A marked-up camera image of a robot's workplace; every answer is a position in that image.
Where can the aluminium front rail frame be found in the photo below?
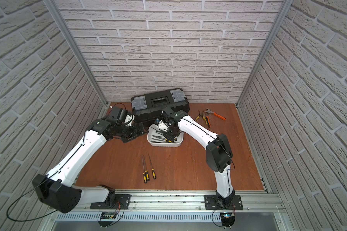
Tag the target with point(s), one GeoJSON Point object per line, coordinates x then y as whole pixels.
{"type": "Point", "coordinates": [197, 201]}

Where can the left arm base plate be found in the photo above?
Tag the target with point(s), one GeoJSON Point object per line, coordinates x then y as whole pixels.
{"type": "Point", "coordinates": [113, 201]}

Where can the file tool eleventh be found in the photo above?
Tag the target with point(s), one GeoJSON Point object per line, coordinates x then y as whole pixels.
{"type": "Point", "coordinates": [162, 139]}

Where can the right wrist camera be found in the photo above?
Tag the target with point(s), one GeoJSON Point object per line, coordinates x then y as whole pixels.
{"type": "Point", "coordinates": [161, 126]}

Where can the yellow handled pliers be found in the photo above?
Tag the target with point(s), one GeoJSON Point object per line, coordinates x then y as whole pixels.
{"type": "Point", "coordinates": [202, 116]}

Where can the black plastic toolbox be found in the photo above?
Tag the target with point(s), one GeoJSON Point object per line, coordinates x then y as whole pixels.
{"type": "Point", "coordinates": [148, 107]}

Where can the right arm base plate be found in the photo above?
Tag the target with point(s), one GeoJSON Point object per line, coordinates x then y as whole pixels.
{"type": "Point", "coordinates": [213, 202]}

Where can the orange handled pliers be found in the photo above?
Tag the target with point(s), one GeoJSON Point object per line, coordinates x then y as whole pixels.
{"type": "Point", "coordinates": [215, 114]}

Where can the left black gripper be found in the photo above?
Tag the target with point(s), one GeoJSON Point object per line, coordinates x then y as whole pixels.
{"type": "Point", "coordinates": [134, 132]}

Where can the right control circuit board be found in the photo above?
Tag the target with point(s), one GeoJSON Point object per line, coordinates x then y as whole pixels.
{"type": "Point", "coordinates": [227, 219]}

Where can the white plastic storage box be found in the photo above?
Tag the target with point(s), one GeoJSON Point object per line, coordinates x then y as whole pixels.
{"type": "Point", "coordinates": [152, 131]}

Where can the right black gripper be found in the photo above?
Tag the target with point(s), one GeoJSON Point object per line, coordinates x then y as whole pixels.
{"type": "Point", "coordinates": [169, 136]}

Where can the left control circuit board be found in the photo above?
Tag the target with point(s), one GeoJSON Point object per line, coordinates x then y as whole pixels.
{"type": "Point", "coordinates": [107, 219]}

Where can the control circuit board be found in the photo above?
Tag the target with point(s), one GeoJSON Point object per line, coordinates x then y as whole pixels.
{"type": "Point", "coordinates": [107, 219]}
{"type": "Point", "coordinates": [227, 219]}

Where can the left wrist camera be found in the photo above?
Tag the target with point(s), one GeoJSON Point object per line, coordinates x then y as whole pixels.
{"type": "Point", "coordinates": [129, 119]}

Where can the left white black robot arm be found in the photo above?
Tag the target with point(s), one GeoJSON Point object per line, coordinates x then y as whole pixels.
{"type": "Point", "coordinates": [56, 188]}

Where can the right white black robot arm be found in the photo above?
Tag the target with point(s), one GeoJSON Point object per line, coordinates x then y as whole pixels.
{"type": "Point", "coordinates": [217, 147]}

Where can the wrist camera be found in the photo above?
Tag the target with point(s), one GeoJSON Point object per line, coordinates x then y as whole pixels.
{"type": "Point", "coordinates": [129, 119]}
{"type": "Point", "coordinates": [161, 126]}

